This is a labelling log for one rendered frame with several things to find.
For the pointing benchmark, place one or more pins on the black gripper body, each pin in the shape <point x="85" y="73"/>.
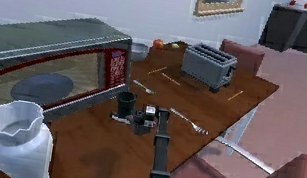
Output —
<point x="139" y="122"/>

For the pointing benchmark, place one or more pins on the grey microwave with red trim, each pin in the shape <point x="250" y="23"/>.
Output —
<point x="44" y="60"/>

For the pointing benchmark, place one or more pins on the small yellow fruit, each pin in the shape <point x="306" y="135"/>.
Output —
<point x="175" y="45"/>

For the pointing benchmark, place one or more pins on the dark blue round plate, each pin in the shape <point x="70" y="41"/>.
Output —
<point x="42" y="88"/>

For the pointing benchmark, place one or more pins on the grey bowl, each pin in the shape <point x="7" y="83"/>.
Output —
<point x="139" y="52"/>

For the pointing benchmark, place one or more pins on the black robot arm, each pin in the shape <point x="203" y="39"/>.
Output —
<point x="160" y="152"/>

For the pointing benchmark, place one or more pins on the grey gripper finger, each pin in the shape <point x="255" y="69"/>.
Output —
<point x="119" y="118"/>

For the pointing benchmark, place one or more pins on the black mug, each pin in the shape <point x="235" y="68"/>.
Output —
<point x="125" y="103"/>

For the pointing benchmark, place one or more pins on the grey toaster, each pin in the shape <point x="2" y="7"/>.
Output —
<point x="207" y="66"/>

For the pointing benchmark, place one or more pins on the red apple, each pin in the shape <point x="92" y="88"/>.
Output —
<point x="158" y="44"/>

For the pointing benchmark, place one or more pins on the thin tan stick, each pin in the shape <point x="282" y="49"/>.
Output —
<point x="170" y="79"/>
<point x="157" y="70"/>
<point x="235" y="95"/>

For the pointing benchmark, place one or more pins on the silver fork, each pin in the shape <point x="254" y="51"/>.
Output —
<point x="187" y="119"/>
<point x="143" y="86"/>

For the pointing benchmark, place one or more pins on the brown wooden table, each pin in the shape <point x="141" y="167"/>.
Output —
<point x="92" y="148"/>

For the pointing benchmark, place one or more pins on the white vase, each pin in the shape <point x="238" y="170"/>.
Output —
<point x="23" y="148"/>

